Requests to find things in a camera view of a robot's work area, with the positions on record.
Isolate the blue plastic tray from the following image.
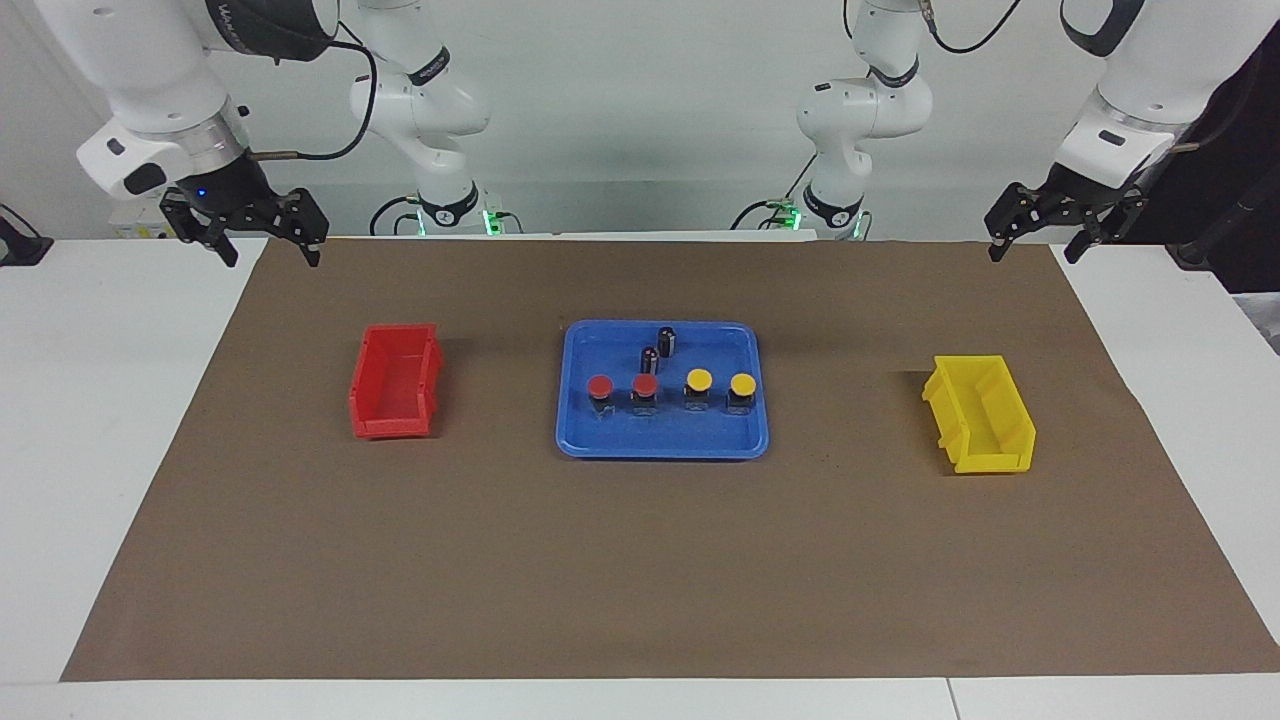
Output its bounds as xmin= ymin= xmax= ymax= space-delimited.
xmin=555 ymin=320 xmax=771 ymax=461

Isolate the white power box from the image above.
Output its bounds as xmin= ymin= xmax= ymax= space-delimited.
xmin=108 ymin=195 xmax=186 ymax=239

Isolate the brown paper mat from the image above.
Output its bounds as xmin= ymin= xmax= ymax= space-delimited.
xmin=60 ymin=236 xmax=1280 ymax=683

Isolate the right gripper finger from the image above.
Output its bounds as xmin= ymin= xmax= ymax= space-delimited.
xmin=160 ymin=192 xmax=241 ymax=268
xmin=255 ymin=188 xmax=331 ymax=268

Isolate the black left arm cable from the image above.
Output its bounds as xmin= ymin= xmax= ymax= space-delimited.
xmin=845 ymin=0 xmax=1023 ymax=56

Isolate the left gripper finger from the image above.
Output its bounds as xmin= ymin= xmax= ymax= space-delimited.
xmin=1063 ymin=190 xmax=1149 ymax=265
xmin=984 ymin=182 xmax=1053 ymax=263

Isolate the dark panel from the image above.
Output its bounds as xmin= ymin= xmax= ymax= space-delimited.
xmin=1140 ymin=20 xmax=1280 ymax=296

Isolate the red plastic bin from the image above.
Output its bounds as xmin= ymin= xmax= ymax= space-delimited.
xmin=348 ymin=323 xmax=445 ymax=440

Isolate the black base cable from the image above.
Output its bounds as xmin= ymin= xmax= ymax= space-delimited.
xmin=730 ymin=150 xmax=819 ymax=231
xmin=368 ymin=195 xmax=421 ymax=237

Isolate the black clamp mount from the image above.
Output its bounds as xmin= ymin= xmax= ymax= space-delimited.
xmin=0 ymin=205 xmax=54 ymax=267

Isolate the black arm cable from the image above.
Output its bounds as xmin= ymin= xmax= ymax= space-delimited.
xmin=245 ymin=20 xmax=379 ymax=163
xmin=845 ymin=0 xmax=1023 ymax=56

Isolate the yellow plastic bin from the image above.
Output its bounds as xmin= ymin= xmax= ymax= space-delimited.
xmin=921 ymin=355 xmax=1038 ymax=475

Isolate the grey patterned object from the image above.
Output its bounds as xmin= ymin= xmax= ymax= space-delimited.
xmin=1238 ymin=293 xmax=1280 ymax=356

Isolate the black stand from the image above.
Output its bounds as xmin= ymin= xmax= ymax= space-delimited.
xmin=1170 ymin=190 xmax=1280 ymax=271

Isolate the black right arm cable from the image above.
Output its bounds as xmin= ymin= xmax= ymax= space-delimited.
xmin=245 ymin=20 xmax=379 ymax=163

